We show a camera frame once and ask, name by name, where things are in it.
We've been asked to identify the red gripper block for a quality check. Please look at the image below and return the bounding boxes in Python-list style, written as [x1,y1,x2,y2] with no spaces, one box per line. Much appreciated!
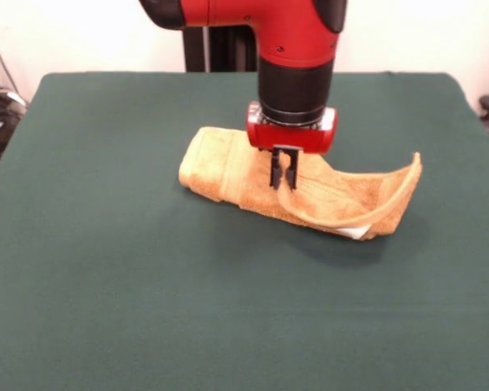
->
[245,100,339,191]

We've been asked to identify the tan terry towel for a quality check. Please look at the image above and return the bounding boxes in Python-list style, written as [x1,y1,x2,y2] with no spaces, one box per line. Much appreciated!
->
[178,125,425,241]

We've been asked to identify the dark green table cloth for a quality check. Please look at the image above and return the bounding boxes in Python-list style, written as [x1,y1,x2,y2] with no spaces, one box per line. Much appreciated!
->
[0,71,489,391]

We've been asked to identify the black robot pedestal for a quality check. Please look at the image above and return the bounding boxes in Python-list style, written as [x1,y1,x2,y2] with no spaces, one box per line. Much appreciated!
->
[181,26,260,73]

